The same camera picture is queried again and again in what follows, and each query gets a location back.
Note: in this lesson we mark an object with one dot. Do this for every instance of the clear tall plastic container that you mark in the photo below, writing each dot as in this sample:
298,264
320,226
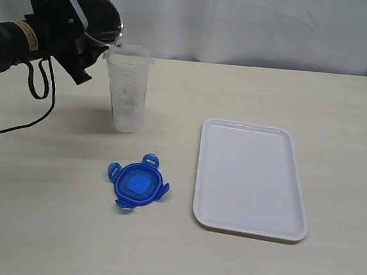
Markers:
128,71

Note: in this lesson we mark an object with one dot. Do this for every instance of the white rectangular plastic tray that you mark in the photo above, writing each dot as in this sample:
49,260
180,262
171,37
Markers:
248,181

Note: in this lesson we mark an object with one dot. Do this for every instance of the blue clip-lock lid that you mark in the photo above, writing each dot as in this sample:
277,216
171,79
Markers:
137,184

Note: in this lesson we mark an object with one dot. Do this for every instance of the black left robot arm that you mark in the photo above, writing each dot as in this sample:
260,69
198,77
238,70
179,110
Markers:
17,39

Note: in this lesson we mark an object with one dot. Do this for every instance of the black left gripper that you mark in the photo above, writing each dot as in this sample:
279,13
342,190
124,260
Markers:
59,26

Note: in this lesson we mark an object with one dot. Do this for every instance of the stainless steel cup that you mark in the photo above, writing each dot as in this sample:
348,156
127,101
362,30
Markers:
105,25

